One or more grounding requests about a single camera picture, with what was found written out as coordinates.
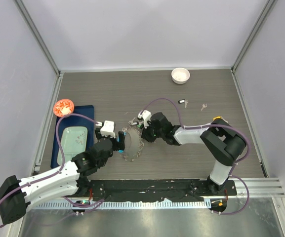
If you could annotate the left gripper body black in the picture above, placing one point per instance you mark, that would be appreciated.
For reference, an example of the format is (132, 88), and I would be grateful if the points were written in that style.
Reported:
(114, 145)

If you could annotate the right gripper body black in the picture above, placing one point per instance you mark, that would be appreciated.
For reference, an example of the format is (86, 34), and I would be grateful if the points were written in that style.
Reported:
(151, 133)

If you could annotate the large keyring with small rings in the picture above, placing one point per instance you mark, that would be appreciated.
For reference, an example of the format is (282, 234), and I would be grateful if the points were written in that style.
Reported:
(133, 143)

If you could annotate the key with green tag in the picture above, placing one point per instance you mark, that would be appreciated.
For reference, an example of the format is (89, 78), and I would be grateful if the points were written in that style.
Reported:
(135, 122)

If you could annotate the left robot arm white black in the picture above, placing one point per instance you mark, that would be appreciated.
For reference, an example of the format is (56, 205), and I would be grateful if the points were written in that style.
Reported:
(18, 196)

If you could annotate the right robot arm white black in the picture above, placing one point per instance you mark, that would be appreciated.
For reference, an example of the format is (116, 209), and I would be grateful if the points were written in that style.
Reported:
(224, 142)

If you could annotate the pale green rectangular plate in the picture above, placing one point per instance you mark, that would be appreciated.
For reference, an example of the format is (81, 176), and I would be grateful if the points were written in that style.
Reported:
(73, 141)

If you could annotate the key with black tag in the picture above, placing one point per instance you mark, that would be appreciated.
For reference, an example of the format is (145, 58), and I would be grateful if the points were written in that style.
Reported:
(183, 101)

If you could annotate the white bowl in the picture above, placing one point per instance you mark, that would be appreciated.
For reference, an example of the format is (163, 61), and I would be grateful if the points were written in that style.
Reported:
(180, 75)

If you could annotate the orange patterned bowl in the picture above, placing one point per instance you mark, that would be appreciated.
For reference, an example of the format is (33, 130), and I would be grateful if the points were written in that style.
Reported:
(63, 107)

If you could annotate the key with yellow tag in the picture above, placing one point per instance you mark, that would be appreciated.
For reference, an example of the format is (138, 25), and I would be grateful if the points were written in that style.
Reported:
(220, 117)

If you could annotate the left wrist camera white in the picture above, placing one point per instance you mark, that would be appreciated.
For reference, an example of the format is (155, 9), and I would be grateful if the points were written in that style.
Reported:
(105, 129)

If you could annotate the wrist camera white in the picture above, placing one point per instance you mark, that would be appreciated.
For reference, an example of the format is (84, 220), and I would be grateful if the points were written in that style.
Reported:
(105, 129)
(143, 118)

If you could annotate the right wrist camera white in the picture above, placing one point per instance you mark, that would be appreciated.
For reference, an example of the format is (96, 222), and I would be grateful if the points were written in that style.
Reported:
(143, 118)

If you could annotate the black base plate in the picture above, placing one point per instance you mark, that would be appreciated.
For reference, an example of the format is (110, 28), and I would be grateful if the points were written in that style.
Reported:
(175, 190)

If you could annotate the slotted cable duct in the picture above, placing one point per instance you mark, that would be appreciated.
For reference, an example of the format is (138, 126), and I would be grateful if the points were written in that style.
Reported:
(166, 204)

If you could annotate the aluminium frame rail front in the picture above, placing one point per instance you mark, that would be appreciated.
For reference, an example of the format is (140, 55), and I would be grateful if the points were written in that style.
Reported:
(264, 187)

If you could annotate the right aluminium corner post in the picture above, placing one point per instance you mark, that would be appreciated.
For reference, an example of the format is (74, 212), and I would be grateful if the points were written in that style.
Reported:
(265, 12)

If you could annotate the aluminium corner post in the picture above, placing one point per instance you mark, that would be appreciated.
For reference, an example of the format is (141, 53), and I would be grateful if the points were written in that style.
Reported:
(265, 12)
(36, 34)

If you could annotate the left aluminium corner post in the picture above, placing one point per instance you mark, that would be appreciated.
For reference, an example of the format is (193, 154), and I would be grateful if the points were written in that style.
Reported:
(36, 34)

